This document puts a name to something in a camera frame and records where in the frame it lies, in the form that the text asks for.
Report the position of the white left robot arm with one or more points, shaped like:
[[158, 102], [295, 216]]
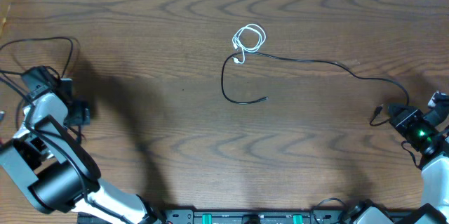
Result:
[[46, 161]]

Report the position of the cardboard panel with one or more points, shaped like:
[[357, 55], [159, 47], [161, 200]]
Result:
[[6, 3]]

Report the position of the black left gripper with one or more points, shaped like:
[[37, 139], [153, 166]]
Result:
[[79, 112]]

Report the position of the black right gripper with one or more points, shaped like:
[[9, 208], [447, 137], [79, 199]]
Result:
[[400, 115]]

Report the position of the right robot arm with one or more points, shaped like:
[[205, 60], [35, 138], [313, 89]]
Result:
[[434, 161]]

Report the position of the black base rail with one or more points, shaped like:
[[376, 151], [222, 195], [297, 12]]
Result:
[[363, 212]]

